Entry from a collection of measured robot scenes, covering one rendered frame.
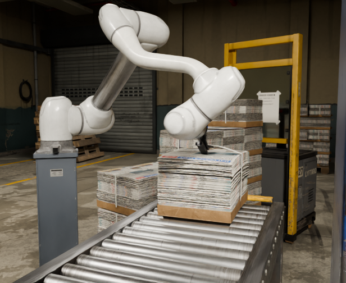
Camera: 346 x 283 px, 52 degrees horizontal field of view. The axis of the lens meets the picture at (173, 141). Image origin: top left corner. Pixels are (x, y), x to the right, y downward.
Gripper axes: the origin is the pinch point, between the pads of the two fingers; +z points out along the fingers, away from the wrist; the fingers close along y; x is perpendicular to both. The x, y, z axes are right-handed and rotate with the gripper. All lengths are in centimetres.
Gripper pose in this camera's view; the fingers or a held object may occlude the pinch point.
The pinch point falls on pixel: (210, 129)
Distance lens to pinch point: 148.6
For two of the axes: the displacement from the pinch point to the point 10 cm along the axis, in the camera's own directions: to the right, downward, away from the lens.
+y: -0.5, 10.0, 0.0
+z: 3.6, 0.2, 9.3
